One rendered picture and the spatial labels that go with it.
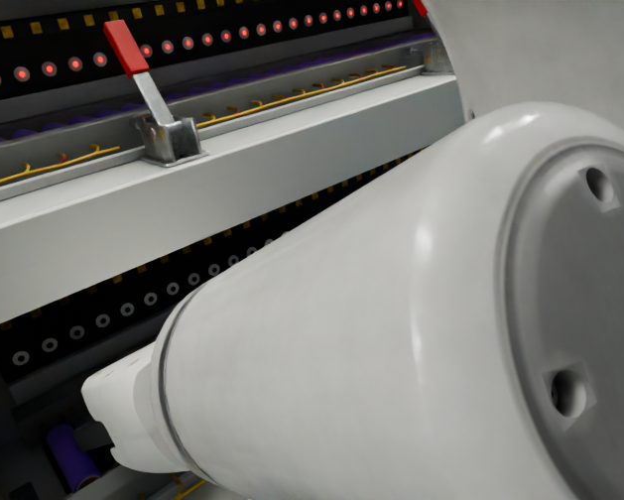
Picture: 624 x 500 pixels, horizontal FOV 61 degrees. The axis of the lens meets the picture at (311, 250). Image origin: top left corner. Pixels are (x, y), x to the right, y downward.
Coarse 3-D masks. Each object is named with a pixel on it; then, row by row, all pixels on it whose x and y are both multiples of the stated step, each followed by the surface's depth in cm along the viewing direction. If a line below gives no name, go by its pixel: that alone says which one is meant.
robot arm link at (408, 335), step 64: (512, 128) 8; (576, 128) 9; (384, 192) 9; (448, 192) 7; (512, 192) 7; (576, 192) 8; (256, 256) 14; (320, 256) 9; (384, 256) 7; (448, 256) 7; (512, 256) 7; (576, 256) 7; (192, 320) 16; (256, 320) 11; (320, 320) 9; (384, 320) 7; (448, 320) 6; (512, 320) 7; (576, 320) 7; (192, 384) 14; (256, 384) 11; (320, 384) 8; (384, 384) 7; (448, 384) 6; (512, 384) 6; (576, 384) 7; (192, 448) 16; (256, 448) 11; (320, 448) 9; (384, 448) 7; (448, 448) 6; (512, 448) 6; (576, 448) 7
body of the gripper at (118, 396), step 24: (120, 360) 27; (144, 360) 21; (96, 384) 23; (120, 384) 21; (144, 384) 20; (96, 408) 24; (120, 408) 21; (144, 408) 20; (120, 432) 22; (144, 432) 20; (120, 456) 24; (144, 456) 21; (168, 456) 20
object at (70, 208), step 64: (192, 0) 47; (256, 0) 51; (320, 0) 56; (384, 0) 62; (0, 64) 40; (64, 64) 42; (128, 64) 31; (192, 64) 48; (256, 64) 53; (320, 64) 44; (384, 64) 47; (448, 64) 45; (0, 128) 38; (64, 128) 33; (128, 128) 35; (192, 128) 30; (256, 128) 36; (320, 128) 35; (384, 128) 39; (448, 128) 44; (0, 192) 29; (64, 192) 28; (128, 192) 28; (192, 192) 30; (256, 192) 33; (0, 256) 25; (64, 256) 27; (128, 256) 29; (0, 320) 25
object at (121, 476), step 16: (96, 480) 31; (112, 480) 31; (128, 480) 31; (144, 480) 31; (160, 480) 32; (176, 480) 32; (80, 496) 30; (96, 496) 30; (112, 496) 30; (128, 496) 31; (144, 496) 31
